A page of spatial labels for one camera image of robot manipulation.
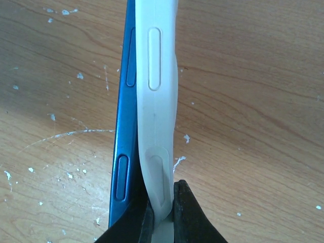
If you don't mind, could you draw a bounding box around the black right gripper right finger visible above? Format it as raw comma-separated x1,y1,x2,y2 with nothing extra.
173,180,227,243

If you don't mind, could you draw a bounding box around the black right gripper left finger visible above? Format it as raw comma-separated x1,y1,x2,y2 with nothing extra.
96,175,154,243

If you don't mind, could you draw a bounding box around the black phone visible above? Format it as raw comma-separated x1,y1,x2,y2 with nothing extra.
108,0,143,226

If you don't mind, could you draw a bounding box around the white silicone phone case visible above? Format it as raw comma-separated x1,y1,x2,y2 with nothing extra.
135,1,178,242

